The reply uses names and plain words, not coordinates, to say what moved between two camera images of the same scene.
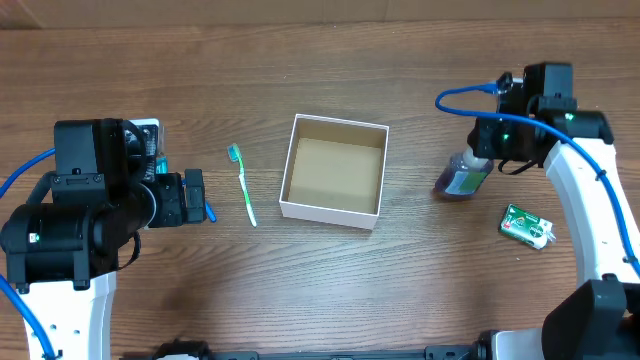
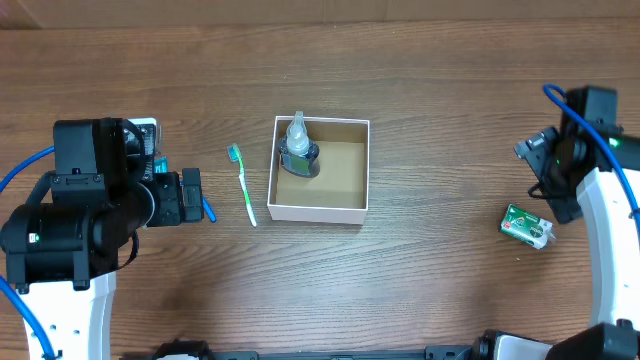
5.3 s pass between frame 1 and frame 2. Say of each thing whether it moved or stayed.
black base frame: stayed
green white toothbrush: stayed
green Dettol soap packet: stayed
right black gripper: moved
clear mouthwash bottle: moved
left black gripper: stayed
